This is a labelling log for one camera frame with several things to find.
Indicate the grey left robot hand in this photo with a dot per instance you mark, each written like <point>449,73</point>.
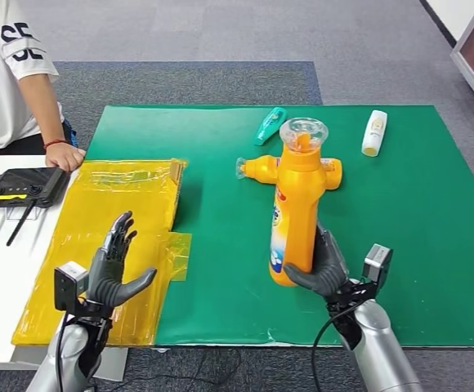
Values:
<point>104,276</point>

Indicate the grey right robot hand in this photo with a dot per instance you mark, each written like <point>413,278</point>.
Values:
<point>331,270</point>

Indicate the person's hand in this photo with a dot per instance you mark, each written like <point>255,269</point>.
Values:
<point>65,157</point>

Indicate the orange bottle with clear cap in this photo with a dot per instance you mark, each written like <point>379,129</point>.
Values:
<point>257,169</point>
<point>298,205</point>

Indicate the person's forearm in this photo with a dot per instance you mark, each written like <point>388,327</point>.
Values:
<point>42,108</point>

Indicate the white plastic bottle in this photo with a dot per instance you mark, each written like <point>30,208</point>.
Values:
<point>375,132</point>

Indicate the teal plastic bottle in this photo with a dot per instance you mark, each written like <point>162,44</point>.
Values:
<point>270,125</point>

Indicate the black controller with antennas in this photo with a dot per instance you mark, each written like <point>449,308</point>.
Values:
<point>28,184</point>

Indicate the yellow plastic sheet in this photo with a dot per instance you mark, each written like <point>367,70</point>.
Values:
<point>97,200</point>

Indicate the green table mat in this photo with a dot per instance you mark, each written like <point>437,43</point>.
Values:
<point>404,227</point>

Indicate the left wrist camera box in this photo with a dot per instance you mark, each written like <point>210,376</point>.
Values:
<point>68,287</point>

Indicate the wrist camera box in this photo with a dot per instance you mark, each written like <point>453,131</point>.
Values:
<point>378,262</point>
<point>68,287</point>

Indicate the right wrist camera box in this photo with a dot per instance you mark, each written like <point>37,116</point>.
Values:
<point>378,262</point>

